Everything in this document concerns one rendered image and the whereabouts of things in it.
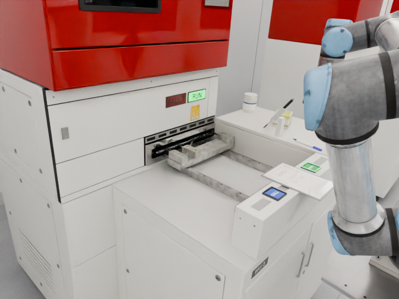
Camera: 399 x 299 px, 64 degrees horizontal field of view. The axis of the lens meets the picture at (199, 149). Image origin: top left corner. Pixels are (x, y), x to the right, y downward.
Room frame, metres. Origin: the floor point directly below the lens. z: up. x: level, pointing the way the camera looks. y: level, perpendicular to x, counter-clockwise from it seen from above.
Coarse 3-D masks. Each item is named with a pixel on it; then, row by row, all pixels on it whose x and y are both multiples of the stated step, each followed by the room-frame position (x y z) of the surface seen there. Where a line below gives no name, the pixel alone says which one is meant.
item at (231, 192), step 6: (174, 168) 1.23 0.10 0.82; (186, 168) 1.18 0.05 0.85; (192, 168) 1.18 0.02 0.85; (186, 174) 1.18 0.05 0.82; (192, 174) 1.16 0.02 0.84; (198, 174) 1.14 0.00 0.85; (204, 174) 1.14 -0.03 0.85; (198, 180) 1.13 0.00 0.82; (204, 180) 1.11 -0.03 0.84; (210, 180) 1.10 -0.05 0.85; (216, 180) 1.10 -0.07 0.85; (210, 186) 1.09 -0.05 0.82; (216, 186) 1.07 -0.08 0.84; (222, 186) 1.06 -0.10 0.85; (228, 186) 1.06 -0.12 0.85; (222, 192) 1.05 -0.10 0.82; (228, 192) 1.04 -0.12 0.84; (234, 192) 1.02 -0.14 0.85; (240, 192) 1.02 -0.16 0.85; (234, 198) 1.02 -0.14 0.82; (240, 198) 1.00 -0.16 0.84; (246, 198) 0.98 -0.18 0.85
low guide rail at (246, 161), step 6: (228, 150) 1.39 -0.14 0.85; (228, 156) 1.38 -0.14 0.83; (234, 156) 1.35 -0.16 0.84; (240, 156) 1.34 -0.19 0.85; (240, 162) 1.33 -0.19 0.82; (246, 162) 1.31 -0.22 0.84; (252, 162) 1.29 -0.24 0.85; (258, 162) 1.29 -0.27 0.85; (258, 168) 1.27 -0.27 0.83; (264, 168) 1.25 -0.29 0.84; (270, 168) 1.23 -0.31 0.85
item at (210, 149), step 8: (208, 144) 1.38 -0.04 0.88; (216, 144) 1.39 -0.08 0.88; (224, 144) 1.39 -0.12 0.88; (232, 144) 1.42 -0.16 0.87; (208, 152) 1.29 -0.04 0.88; (216, 152) 1.33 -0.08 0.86; (168, 160) 1.20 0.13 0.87; (192, 160) 1.21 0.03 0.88; (200, 160) 1.25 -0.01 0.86; (176, 168) 1.17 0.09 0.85; (184, 168) 1.17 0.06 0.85
